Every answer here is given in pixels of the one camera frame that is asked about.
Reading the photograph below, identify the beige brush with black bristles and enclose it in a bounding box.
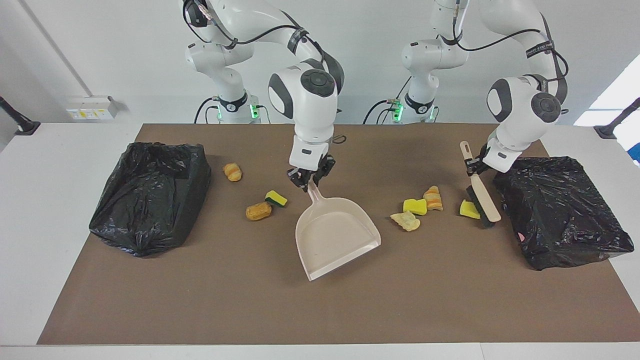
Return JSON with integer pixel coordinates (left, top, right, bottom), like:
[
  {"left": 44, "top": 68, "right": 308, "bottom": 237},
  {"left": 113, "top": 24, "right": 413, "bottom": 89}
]
[{"left": 459, "top": 140, "right": 502, "bottom": 229}]

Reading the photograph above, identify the notched yellow sponge piece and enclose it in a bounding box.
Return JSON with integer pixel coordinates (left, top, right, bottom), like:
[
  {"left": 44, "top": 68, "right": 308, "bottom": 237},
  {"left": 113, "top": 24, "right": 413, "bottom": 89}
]
[{"left": 459, "top": 199, "right": 482, "bottom": 220}]

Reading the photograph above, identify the brown bread roll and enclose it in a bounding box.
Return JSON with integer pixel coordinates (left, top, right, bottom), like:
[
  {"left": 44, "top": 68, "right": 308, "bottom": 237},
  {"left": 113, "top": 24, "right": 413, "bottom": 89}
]
[{"left": 245, "top": 201, "right": 273, "bottom": 222}]

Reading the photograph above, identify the orange striped bread chunk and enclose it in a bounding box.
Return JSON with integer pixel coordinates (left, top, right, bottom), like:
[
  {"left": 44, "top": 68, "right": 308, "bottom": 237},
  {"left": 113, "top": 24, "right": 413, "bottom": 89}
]
[{"left": 423, "top": 185, "right": 444, "bottom": 211}]

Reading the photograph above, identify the beige plastic dustpan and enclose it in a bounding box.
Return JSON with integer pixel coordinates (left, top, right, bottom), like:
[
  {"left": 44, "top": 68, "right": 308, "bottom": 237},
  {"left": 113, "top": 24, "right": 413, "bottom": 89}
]
[{"left": 295, "top": 180, "right": 382, "bottom": 282}]

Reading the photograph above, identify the pale ridged croissant piece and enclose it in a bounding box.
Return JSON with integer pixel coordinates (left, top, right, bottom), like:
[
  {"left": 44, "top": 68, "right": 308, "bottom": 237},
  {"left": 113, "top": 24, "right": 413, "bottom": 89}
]
[{"left": 390, "top": 210, "right": 422, "bottom": 232}]

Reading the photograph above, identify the black bag over pink bin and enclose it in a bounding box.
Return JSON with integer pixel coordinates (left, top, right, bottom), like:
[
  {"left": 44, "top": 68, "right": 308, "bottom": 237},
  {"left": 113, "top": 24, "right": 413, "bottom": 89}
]
[{"left": 492, "top": 156, "right": 635, "bottom": 271}]

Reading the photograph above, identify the black bag lined bin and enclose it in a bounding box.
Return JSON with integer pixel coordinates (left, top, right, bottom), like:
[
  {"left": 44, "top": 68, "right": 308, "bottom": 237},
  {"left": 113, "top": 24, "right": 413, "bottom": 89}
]
[{"left": 88, "top": 141, "right": 212, "bottom": 258}]

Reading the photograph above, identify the black pole with base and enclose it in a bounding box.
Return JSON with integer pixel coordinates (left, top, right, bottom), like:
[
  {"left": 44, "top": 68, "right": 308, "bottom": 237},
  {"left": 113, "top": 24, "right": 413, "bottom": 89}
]
[
  {"left": 593, "top": 97, "right": 640, "bottom": 140},
  {"left": 0, "top": 95, "right": 41, "bottom": 136}
]

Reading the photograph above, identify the brown table mat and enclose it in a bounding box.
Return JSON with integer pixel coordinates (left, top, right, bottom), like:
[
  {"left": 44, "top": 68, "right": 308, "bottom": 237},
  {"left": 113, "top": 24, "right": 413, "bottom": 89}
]
[{"left": 36, "top": 123, "right": 640, "bottom": 346}]

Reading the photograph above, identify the black left base cable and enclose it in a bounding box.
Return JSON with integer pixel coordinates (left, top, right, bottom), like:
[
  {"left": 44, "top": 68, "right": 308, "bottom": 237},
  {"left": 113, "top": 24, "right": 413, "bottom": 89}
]
[{"left": 363, "top": 98, "right": 401, "bottom": 125}]

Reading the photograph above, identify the black base cable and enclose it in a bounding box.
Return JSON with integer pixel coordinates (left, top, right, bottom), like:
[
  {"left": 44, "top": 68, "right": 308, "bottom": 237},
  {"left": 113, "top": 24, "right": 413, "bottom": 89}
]
[
  {"left": 193, "top": 96, "right": 221, "bottom": 125},
  {"left": 363, "top": 98, "right": 401, "bottom": 125}
]

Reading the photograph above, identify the black right base cable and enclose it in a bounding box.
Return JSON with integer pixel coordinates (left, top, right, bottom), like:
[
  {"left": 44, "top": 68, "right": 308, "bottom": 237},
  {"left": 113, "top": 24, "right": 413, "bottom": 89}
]
[{"left": 193, "top": 96, "right": 221, "bottom": 125}]

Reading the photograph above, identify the white wall socket box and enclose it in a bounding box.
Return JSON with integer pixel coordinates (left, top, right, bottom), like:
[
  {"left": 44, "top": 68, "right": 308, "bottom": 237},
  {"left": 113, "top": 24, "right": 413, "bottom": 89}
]
[{"left": 66, "top": 95, "right": 119, "bottom": 121}]

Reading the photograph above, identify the white wall conduit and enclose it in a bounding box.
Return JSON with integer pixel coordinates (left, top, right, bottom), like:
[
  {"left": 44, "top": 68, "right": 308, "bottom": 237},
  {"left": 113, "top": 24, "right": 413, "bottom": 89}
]
[{"left": 17, "top": 0, "right": 96, "bottom": 98}]

